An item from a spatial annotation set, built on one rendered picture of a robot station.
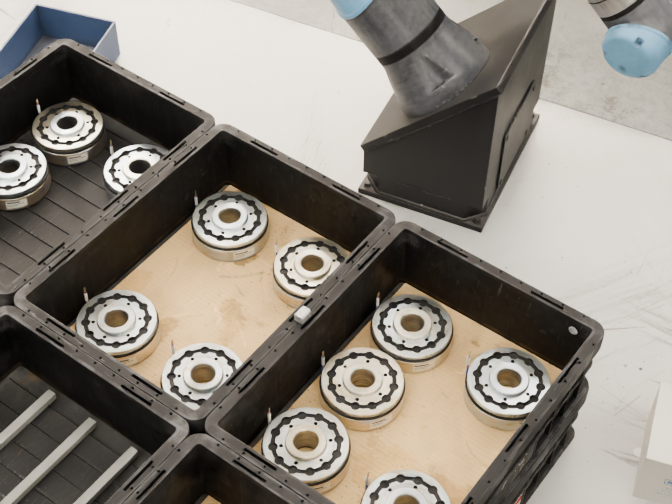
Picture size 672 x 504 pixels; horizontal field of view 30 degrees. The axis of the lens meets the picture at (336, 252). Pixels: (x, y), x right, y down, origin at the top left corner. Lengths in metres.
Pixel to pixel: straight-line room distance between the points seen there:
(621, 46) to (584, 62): 1.79
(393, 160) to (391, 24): 0.23
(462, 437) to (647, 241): 0.56
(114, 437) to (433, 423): 0.38
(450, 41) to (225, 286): 0.47
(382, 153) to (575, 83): 1.45
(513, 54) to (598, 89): 1.51
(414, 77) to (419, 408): 0.49
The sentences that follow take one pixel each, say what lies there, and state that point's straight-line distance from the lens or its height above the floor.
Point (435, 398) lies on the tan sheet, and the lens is 1.55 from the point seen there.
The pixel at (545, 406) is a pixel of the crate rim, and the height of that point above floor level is 0.93.
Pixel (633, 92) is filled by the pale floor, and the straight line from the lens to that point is 3.28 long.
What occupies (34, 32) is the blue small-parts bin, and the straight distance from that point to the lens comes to 2.24.
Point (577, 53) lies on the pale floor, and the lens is 3.37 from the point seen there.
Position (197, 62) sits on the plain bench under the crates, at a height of 0.70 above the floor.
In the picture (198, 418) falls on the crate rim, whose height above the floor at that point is 0.93.
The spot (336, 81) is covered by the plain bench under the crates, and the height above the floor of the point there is 0.70.
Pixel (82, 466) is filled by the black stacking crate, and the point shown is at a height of 0.83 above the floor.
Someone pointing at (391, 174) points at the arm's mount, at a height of 0.76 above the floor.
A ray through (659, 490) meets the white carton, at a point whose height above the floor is 0.73.
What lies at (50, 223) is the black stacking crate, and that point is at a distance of 1.77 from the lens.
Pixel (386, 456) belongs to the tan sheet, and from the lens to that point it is 1.50.
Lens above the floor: 2.10
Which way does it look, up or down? 49 degrees down
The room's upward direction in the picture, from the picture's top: 1 degrees clockwise
